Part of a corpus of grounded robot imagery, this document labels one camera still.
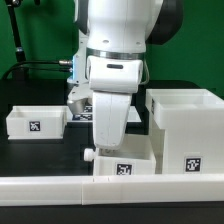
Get white L-shaped border fence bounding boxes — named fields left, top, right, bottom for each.
left=0, top=174, right=224, bottom=206

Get white drawer housing box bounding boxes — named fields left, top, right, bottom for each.
left=145, top=89, right=224, bottom=174

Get black camera stand pole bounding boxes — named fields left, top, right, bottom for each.
left=2, top=0, right=29, bottom=81

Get black base cable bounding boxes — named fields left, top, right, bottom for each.
left=1, top=59, right=74, bottom=80
left=27, top=66, right=74, bottom=74

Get black lower base cable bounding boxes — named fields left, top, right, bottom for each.
left=27, top=66, right=74, bottom=74

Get white drawer tray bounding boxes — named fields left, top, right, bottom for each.
left=6, top=106, right=67, bottom=140
left=84, top=134, right=156, bottom=176

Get white rear drawer tray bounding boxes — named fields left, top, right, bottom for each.
left=6, top=106, right=67, bottom=140

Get white front drawer tray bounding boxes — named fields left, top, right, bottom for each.
left=84, top=134, right=156, bottom=176

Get white marker tag plate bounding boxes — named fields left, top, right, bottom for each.
left=65, top=105, right=142, bottom=124

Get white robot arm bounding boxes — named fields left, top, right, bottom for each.
left=67, top=0, right=183, bottom=150

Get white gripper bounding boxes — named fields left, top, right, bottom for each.
left=66, top=55, right=145, bottom=156

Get black upper base cable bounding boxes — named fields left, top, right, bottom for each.
left=1, top=59, right=74, bottom=80

